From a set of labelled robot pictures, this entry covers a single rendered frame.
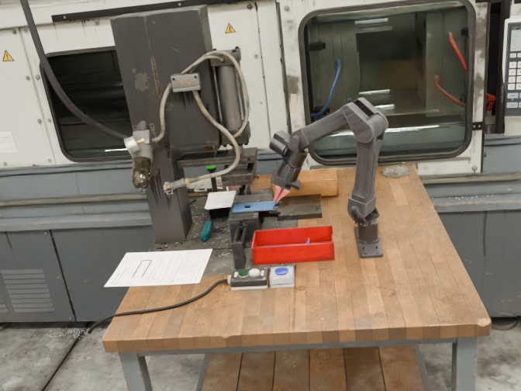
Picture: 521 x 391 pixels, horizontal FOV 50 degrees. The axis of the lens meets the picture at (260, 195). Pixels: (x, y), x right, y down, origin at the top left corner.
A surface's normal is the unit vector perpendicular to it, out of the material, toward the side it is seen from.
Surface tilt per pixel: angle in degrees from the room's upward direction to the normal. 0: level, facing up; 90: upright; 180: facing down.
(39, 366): 0
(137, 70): 90
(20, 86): 90
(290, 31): 90
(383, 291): 0
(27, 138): 90
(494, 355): 0
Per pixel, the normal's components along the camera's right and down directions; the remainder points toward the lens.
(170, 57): -0.07, 0.40
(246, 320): -0.11, -0.91
